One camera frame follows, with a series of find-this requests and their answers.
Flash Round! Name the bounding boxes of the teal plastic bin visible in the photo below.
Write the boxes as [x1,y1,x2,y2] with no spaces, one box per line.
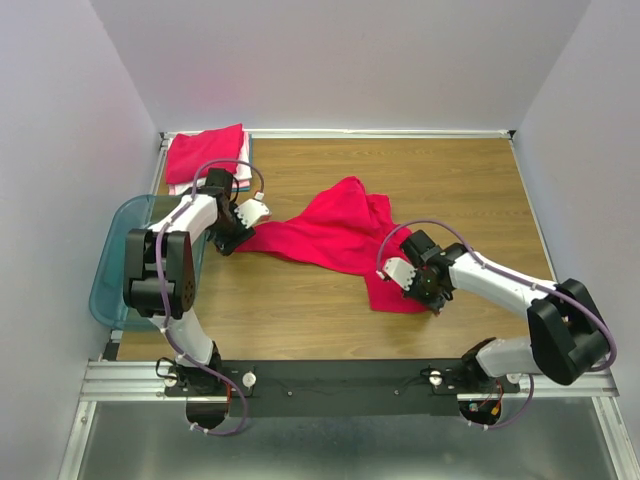
[89,194,218,331]

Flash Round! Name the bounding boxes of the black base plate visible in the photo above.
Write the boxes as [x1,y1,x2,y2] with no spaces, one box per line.
[156,359,520,419]

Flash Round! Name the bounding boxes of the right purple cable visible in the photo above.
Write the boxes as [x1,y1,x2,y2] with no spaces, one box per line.
[375,219,618,372]

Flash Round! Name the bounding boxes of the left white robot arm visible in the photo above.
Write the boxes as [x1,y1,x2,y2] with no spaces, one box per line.
[123,168,270,395]

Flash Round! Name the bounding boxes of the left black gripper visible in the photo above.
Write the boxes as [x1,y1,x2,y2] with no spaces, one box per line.
[205,203,255,257]

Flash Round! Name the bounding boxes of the folded pink t-shirt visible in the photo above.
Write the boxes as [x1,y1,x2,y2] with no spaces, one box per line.
[168,184,193,196]

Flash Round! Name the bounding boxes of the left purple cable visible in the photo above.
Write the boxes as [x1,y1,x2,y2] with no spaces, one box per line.
[154,158,267,381]

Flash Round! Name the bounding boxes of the aluminium frame rail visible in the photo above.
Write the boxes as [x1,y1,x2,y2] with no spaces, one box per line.
[80,361,619,402]

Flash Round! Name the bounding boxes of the purple cable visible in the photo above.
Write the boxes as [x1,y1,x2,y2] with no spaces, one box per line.
[375,219,618,372]
[154,158,267,381]

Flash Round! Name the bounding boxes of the metal lower shelf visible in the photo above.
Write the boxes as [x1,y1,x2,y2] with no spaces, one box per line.
[61,398,639,479]

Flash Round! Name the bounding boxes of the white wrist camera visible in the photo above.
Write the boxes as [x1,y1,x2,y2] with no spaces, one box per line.
[234,198,272,228]
[376,257,417,291]

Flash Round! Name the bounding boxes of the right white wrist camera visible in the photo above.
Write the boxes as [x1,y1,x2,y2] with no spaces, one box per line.
[376,257,417,291]

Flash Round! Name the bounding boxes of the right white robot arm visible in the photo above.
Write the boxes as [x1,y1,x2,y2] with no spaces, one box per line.
[383,231,613,392]

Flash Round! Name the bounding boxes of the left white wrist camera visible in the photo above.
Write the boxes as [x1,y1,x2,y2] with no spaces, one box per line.
[234,198,272,228]

